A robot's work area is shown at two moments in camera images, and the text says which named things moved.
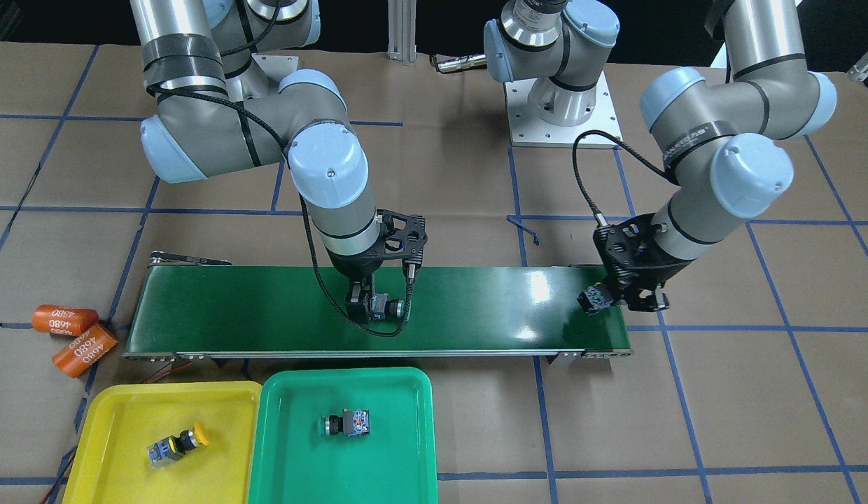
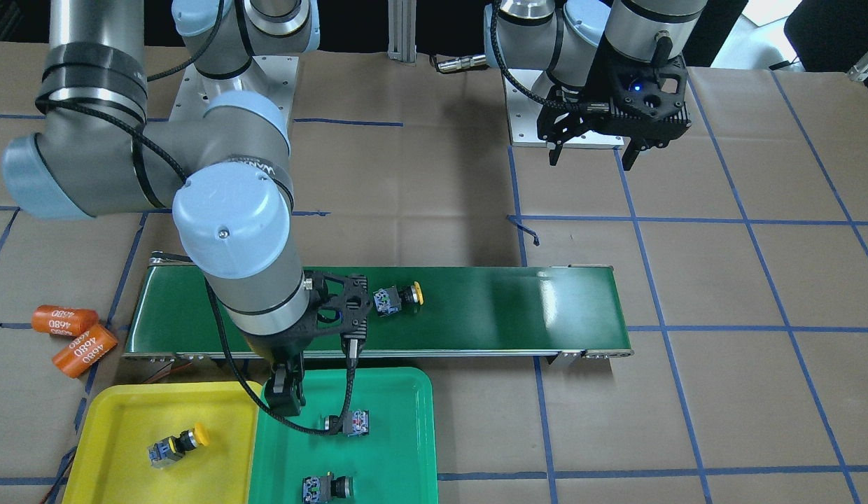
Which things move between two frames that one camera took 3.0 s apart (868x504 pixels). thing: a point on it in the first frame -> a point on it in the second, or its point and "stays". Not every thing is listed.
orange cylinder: [61, 320] stays
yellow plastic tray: [112, 465] stays
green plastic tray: [293, 463] stays
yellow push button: [594, 298] -> [389, 299]
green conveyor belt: [234, 312] stays
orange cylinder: [87, 348] stays
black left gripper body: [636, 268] -> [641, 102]
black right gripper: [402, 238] -> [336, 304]
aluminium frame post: [402, 18] stays
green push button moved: [353, 423] stays
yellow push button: [169, 450] stays
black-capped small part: [382, 307] -> [325, 488]
